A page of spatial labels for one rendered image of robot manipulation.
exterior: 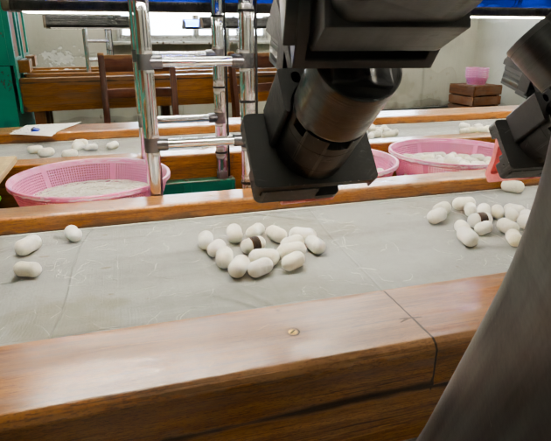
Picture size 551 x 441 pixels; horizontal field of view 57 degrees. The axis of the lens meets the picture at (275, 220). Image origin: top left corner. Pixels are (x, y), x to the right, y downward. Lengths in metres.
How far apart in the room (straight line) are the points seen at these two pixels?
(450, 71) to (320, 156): 6.96
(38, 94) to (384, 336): 3.01
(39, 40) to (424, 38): 5.41
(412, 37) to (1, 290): 0.50
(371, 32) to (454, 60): 7.08
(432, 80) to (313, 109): 6.82
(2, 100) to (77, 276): 2.71
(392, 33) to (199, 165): 0.86
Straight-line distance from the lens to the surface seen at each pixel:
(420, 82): 7.03
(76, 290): 0.59
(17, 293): 0.61
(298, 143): 0.37
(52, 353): 0.44
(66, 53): 5.62
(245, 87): 0.81
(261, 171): 0.39
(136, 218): 0.76
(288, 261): 0.58
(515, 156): 0.66
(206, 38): 5.74
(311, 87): 0.33
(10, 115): 3.30
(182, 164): 1.08
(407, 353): 0.43
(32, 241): 0.70
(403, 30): 0.25
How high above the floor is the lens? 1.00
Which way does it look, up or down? 20 degrees down
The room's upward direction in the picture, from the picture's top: straight up
